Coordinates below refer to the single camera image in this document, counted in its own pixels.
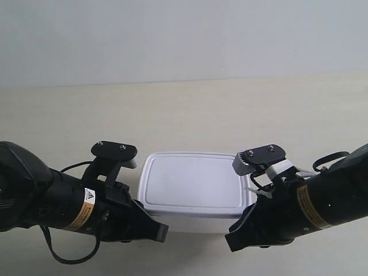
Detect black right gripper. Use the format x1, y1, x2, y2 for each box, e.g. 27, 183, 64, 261
225, 183, 308, 252

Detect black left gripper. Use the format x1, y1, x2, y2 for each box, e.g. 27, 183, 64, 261
93, 183, 169, 243

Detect white lidded plastic container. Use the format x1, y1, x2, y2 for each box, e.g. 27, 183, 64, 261
137, 152, 254, 234

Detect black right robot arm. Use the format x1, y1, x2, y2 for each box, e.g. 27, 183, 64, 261
225, 144, 367, 252

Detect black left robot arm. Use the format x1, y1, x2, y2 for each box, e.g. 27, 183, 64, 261
1, 141, 168, 242

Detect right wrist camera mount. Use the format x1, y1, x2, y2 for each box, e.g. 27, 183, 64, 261
232, 144, 297, 190

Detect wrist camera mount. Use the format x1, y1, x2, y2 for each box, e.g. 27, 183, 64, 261
82, 141, 137, 204
232, 144, 297, 190

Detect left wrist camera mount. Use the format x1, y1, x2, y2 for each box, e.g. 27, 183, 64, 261
82, 141, 137, 204

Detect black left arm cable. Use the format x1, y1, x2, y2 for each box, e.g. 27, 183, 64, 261
39, 160, 101, 265

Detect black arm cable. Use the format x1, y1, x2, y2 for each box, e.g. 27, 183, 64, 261
39, 160, 101, 265
313, 151, 351, 173

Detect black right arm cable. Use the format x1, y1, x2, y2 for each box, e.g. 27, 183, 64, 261
313, 151, 351, 173

